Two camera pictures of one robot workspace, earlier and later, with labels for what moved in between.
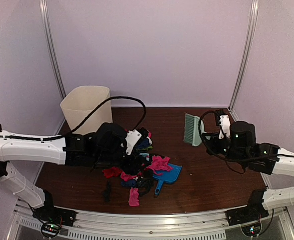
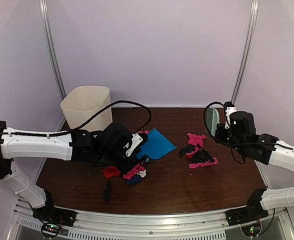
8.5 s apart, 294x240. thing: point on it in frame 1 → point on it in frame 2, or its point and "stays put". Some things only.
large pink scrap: [158, 163] → [196, 139]
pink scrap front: [134, 199] → [203, 164]
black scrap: [107, 192] stays put
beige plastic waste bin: [81, 101] stays put
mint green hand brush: [191, 133] → [212, 118]
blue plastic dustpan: [168, 177] → [157, 145]
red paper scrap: [114, 171] stays put
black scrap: [144, 186] → [196, 156]
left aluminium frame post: [43, 5] stays put
